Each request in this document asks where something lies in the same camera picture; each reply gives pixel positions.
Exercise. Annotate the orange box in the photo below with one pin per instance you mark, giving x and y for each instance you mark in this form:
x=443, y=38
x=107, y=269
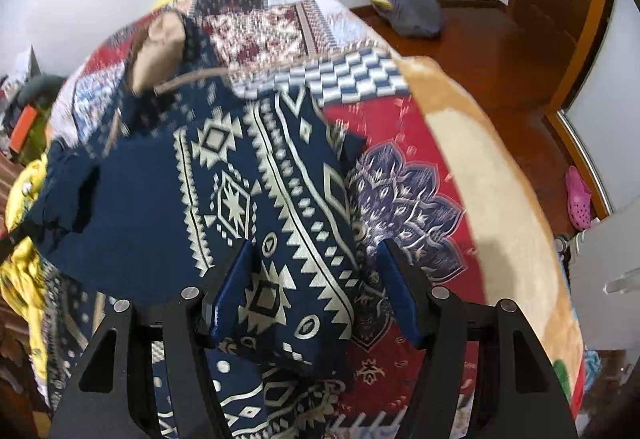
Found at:
x=24, y=129

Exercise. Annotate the beige fleece blanket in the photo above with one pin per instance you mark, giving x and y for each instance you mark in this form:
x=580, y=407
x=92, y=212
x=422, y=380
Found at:
x=475, y=169

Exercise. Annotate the green printed cloth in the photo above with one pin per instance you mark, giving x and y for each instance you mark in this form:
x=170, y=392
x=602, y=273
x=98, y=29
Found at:
x=36, y=144

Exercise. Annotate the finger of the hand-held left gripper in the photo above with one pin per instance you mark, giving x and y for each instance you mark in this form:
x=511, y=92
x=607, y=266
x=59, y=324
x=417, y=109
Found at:
x=17, y=238

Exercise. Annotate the navy patterned garment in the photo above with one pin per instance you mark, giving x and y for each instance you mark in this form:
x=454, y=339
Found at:
x=165, y=199

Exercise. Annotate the wooden door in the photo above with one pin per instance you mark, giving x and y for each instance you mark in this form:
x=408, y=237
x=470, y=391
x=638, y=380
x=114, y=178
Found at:
x=555, y=9

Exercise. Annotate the grey cloth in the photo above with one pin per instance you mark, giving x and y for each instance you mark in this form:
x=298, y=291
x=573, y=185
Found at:
x=42, y=86

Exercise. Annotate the white appliance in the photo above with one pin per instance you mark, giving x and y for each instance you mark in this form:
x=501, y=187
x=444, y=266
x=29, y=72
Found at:
x=607, y=249

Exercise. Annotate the pink clog shoe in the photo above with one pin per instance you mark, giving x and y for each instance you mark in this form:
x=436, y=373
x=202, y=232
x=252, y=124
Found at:
x=577, y=199

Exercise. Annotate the patchwork printed bedspread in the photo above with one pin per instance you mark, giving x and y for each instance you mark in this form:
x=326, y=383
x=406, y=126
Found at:
x=410, y=154

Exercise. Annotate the yellow cloth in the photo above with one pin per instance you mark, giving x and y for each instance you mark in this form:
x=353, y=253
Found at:
x=20, y=279

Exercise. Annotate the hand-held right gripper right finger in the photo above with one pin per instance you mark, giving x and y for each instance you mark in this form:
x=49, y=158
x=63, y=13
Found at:
x=397, y=291

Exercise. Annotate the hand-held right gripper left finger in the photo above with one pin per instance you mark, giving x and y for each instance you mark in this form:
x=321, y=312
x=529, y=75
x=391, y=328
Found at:
x=235, y=289

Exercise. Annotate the yellow pillow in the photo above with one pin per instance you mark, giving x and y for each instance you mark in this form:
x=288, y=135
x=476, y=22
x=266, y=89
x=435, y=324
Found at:
x=172, y=0

